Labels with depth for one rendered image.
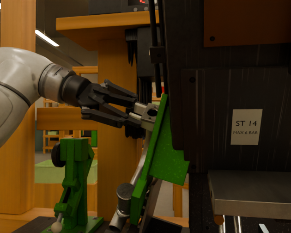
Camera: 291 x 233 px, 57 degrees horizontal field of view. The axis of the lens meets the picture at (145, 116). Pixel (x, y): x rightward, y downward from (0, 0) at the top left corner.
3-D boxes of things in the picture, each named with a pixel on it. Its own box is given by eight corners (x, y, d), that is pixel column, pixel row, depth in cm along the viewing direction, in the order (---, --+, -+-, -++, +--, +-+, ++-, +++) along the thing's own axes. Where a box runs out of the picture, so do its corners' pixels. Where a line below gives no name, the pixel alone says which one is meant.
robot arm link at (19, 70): (64, 77, 75) (38, 115, 69) (16, 59, 77) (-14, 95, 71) (55, 51, 65) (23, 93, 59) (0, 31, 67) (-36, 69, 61)
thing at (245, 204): (371, 236, 28) (370, 207, 28) (213, 225, 31) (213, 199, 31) (271, 170, 66) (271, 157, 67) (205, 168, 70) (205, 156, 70)
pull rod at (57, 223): (58, 236, 68) (58, 212, 68) (48, 235, 69) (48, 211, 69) (69, 227, 74) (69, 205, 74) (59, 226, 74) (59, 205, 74)
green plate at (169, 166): (176, 214, 50) (205, 104, 49) (134, 200, 51) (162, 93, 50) (180, 196, 61) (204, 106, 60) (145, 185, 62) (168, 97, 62)
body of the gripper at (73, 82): (58, 87, 61) (95, 101, 60) (77, 66, 67) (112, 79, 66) (61, 109, 67) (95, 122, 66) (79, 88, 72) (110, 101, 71)
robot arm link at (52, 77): (57, 56, 67) (79, 64, 66) (61, 83, 74) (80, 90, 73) (35, 77, 61) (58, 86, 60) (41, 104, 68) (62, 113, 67)
